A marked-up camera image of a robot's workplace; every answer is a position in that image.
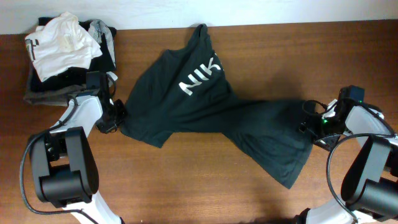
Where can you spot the dark green Nike t-shirt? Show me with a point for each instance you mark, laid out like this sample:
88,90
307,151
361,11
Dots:
186,91

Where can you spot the white folded t-shirt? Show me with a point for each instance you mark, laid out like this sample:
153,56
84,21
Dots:
60,44

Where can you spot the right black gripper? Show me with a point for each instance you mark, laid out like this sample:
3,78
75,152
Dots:
313,132

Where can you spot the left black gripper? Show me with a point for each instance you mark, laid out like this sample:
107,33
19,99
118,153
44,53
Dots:
115,113

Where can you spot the black folded garment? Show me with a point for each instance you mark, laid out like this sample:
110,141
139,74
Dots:
104,35

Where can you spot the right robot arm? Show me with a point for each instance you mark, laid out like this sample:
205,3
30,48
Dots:
365,195

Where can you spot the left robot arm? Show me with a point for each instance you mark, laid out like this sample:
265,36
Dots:
64,170

